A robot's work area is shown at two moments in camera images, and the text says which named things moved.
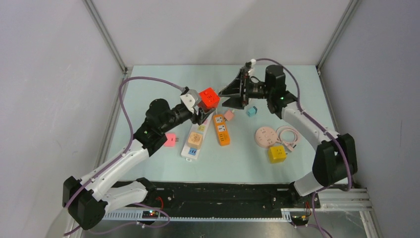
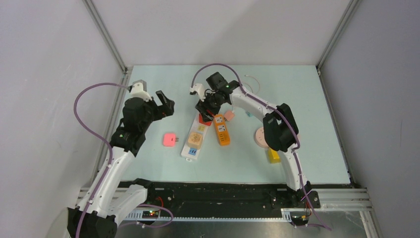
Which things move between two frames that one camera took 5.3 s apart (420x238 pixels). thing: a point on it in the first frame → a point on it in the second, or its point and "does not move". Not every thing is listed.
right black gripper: [236, 87] → [202, 105]
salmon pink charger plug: [229, 115] does not move
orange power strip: [221, 127] does not move
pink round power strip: [266, 137] does not move
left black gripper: [201, 117] → [166, 109]
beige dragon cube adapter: [195, 140] does not move
